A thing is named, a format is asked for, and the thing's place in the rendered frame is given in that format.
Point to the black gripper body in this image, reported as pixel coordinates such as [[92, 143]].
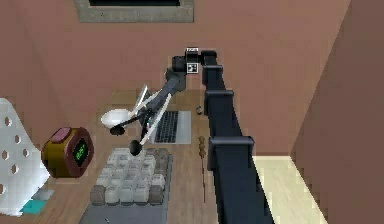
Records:
[[176, 78]]

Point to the teal flat square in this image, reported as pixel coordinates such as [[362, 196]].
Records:
[[33, 206]]

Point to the brown round alarm clock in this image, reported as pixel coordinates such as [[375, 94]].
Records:
[[66, 153]]

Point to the grey flat square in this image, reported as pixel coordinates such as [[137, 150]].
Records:
[[44, 194]]

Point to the grey framed window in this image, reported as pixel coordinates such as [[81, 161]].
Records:
[[133, 13]]

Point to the white perforated chair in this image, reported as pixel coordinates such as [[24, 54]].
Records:
[[16, 160]]

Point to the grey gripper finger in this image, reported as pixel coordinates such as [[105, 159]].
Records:
[[135, 148], [117, 130]]

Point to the grey keyboard with pale keys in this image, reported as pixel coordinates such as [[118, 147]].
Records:
[[130, 186]]

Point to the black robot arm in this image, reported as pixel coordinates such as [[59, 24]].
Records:
[[230, 166]]

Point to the white bowl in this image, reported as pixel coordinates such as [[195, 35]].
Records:
[[113, 118]]

